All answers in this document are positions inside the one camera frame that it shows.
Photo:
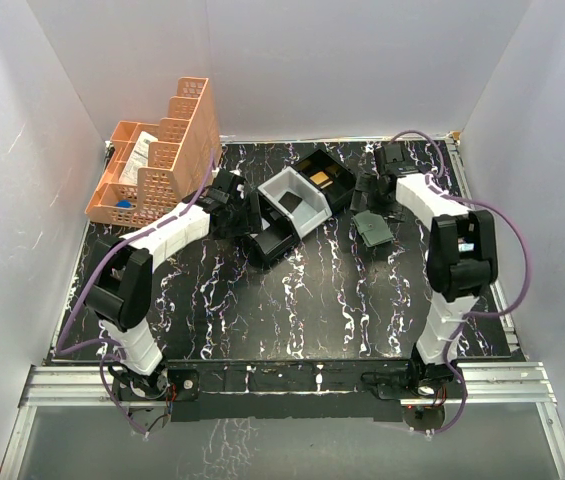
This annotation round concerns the black bin with gold card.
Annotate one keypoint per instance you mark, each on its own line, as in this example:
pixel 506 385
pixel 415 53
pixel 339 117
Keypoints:
pixel 330 176

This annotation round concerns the blue small object in organizer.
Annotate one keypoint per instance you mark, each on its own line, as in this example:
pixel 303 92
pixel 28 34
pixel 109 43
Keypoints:
pixel 124 204

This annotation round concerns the black card in white bin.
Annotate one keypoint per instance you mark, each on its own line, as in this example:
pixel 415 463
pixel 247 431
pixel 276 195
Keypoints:
pixel 290 201

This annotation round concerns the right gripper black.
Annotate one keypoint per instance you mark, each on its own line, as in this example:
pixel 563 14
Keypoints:
pixel 366 183

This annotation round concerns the peach plastic desk organizer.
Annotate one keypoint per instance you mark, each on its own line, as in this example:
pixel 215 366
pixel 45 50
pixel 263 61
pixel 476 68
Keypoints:
pixel 188 141

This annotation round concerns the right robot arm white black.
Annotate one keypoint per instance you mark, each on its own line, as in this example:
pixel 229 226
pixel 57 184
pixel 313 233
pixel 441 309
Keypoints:
pixel 461 262

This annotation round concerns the white paper packet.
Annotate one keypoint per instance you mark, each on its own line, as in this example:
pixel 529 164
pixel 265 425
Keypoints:
pixel 137 158

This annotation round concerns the white plastic bin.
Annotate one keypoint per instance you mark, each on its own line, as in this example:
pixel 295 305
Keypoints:
pixel 311 213

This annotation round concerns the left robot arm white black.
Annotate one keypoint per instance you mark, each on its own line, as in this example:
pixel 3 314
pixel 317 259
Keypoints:
pixel 119 289

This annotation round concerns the green card holder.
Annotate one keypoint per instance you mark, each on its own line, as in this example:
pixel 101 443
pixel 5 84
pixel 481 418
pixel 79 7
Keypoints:
pixel 372 228

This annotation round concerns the black bin with white card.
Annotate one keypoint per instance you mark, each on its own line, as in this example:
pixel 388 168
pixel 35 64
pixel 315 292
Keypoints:
pixel 276 237

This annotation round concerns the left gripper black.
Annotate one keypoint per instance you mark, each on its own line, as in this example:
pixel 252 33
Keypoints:
pixel 248 220

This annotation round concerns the gold card in black bin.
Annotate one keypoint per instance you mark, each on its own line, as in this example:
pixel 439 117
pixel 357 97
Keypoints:
pixel 321 179

